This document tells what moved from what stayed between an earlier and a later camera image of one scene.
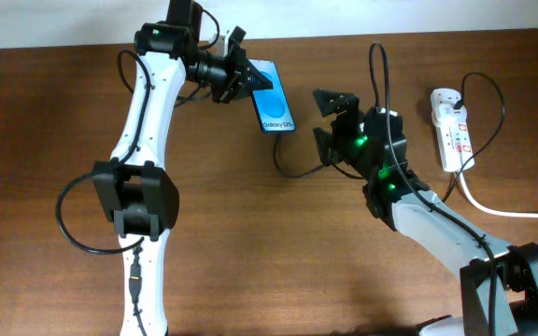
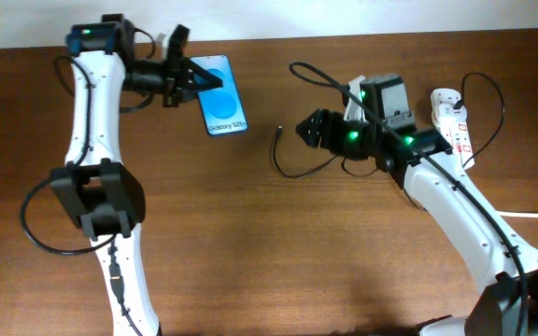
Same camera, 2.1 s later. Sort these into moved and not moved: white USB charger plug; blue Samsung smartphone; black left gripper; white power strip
Moved: blue Samsung smartphone; black left gripper
Not moved: white power strip; white USB charger plug
